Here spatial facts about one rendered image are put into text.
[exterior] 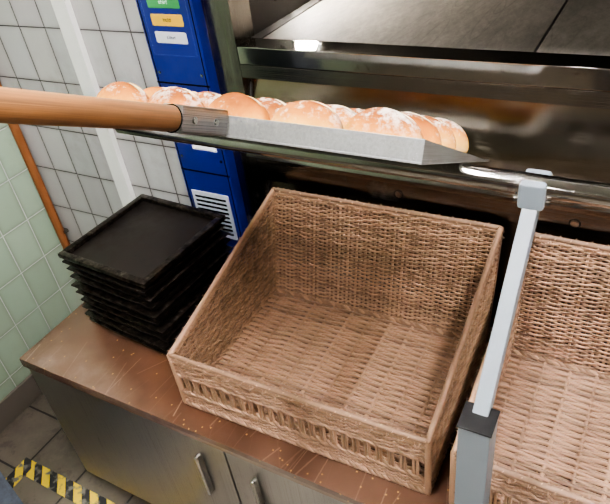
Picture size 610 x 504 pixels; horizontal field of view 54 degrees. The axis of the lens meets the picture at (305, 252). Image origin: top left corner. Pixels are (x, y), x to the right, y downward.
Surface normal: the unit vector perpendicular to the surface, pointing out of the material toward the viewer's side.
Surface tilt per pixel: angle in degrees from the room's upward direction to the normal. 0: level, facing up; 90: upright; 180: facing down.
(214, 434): 0
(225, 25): 90
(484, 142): 70
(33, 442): 0
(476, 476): 90
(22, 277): 90
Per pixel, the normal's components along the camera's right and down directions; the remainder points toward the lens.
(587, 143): -0.48, 0.26
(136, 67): -0.47, 0.57
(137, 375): -0.12, -0.80
